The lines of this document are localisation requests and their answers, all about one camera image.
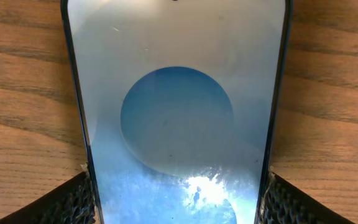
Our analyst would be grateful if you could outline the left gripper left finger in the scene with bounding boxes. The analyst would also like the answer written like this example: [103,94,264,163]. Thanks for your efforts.
[0,172,96,224]

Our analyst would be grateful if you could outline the blue Galaxy smartphone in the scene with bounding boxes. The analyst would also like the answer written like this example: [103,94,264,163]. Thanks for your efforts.
[60,0,293,224]

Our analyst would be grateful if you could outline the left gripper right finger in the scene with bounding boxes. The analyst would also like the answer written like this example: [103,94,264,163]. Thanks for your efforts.
[258,172,354,224]

